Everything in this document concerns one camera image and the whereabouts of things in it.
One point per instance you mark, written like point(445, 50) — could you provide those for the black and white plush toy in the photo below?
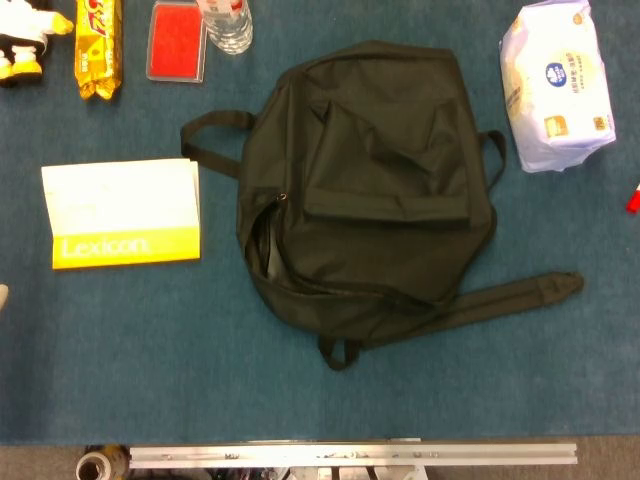
point(25, 30)

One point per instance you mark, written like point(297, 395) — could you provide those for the red stamp pad case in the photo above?
point(176, 45)

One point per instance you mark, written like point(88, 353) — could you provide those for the clear plastic water bottle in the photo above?
point(230, 27)

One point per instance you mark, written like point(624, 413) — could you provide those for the red white marker pen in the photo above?
point(635, 200)

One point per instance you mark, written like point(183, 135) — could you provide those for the aluminium profile rail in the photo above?
point(350, 456)

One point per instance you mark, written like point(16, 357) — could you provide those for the brown tape roll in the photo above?
point(97, 465)

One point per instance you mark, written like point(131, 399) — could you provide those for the blue felt table cover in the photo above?
point(150, 375)

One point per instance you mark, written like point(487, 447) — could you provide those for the white book yellow band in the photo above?
point(120, 205)

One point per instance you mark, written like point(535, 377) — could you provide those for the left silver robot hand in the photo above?
point(3, 295)

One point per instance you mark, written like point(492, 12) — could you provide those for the lilac white tissue pack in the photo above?
point(555, 90)

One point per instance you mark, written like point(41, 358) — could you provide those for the black fabric backpack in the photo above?
point(375, 250)

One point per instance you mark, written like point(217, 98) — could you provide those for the yellow snack package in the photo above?
point(99, 50)

